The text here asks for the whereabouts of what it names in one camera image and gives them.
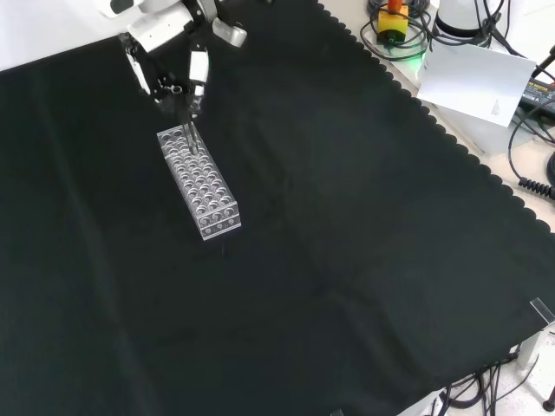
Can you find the white round base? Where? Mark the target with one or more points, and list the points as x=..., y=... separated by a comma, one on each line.
x=459, y=17

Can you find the clear plastic test tube rack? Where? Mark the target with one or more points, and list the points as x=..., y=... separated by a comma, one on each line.
x=204, y=190

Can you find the clear plastic bracket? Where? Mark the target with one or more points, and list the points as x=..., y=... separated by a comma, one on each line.
x=543, y=310

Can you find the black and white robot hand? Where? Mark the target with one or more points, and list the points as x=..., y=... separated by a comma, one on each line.
x=158, y=32

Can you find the clear glass test tube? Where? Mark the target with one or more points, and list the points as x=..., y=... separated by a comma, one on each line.
x=192, y=141

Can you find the yellow stop button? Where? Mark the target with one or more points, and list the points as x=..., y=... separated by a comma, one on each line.
x=392, y=24

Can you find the black bench cloth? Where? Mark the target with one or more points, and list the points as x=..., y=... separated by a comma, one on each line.
x=347, y=225

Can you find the black power adapter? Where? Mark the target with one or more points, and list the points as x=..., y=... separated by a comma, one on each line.
x=539, y=91

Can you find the pale folded board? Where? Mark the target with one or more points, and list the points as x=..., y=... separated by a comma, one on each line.
x=472, y=82

